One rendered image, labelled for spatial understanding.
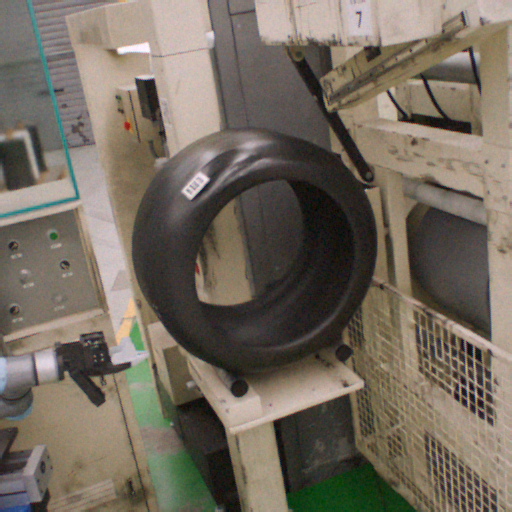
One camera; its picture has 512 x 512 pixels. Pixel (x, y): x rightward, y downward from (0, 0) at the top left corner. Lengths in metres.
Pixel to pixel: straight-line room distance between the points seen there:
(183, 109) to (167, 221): 0.43
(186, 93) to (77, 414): 1.13
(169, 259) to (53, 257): 0.79
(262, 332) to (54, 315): 0.73
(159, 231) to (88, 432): 1.08
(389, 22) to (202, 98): 0.66
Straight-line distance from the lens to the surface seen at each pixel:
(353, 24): 1.44
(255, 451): 2.27
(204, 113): 1.88
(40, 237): 2.24
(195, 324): 1.58
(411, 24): 1.40
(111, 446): 2.50
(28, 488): 2.08
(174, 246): 1.52
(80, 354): 1.66
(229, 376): 1.72
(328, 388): 1.83
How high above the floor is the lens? 1.76
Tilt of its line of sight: 20 degrees down
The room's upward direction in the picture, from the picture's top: 9 degrees counter-clockwise
